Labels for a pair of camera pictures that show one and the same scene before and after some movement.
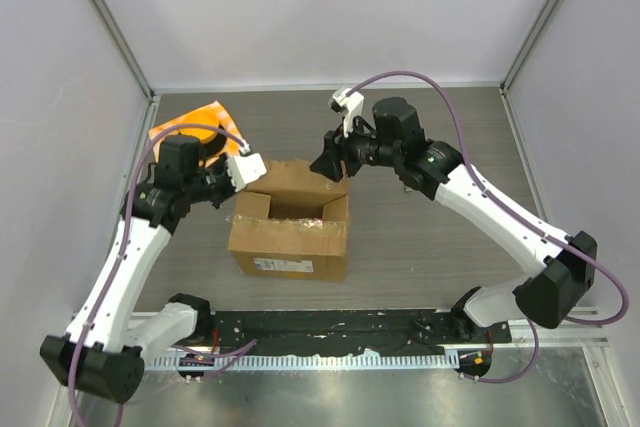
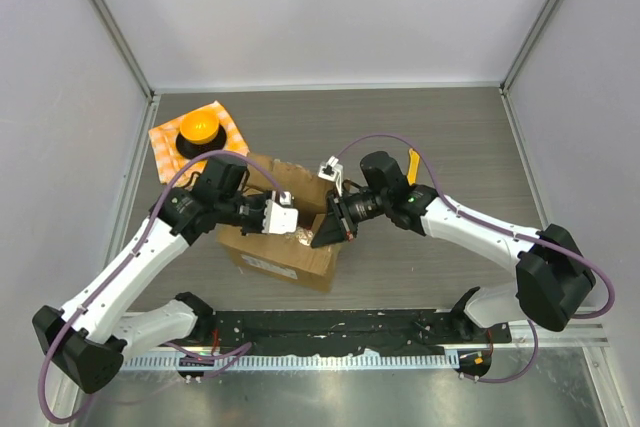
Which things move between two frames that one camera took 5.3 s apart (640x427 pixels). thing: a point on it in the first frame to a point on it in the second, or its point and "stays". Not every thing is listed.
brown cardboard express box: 292,222 stays
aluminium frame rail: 122,43 stays
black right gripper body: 350,148 to 343,207
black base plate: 261,334 stays
